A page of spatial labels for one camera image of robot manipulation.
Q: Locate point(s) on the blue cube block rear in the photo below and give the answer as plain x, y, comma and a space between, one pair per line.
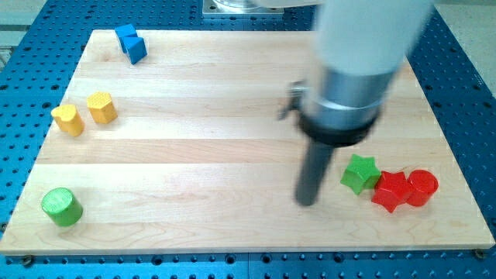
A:
124, 31

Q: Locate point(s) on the red star block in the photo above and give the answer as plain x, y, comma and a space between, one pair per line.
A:
392, 190

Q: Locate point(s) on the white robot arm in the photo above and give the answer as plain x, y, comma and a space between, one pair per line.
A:
358, 47

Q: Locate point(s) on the green star block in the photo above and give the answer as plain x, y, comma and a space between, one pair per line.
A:
360, 174

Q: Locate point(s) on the blue perforated metal table plate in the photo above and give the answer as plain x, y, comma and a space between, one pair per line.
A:
38, 73

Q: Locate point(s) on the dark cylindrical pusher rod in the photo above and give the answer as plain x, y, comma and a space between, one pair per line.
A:
313, 170

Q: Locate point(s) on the blue cube block front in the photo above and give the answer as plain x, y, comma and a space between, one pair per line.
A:
135, 48

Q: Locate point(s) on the green cylinder block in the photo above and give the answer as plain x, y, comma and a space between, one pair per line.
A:
62, 207

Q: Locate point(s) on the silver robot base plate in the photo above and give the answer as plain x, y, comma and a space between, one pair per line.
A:
220, 8

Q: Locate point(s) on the yellow heart block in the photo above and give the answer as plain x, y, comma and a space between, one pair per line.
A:
68, 119

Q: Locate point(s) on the light wooden board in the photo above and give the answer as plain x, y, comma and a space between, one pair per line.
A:
198, 162

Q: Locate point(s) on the blue cube block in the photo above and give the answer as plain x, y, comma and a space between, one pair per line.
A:
124, 31
135, 48

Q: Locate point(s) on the red cylinder block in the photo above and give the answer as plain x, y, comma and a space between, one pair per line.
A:
424, 185

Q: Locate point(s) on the yellow hexagon block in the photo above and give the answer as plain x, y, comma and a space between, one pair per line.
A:
101, 107

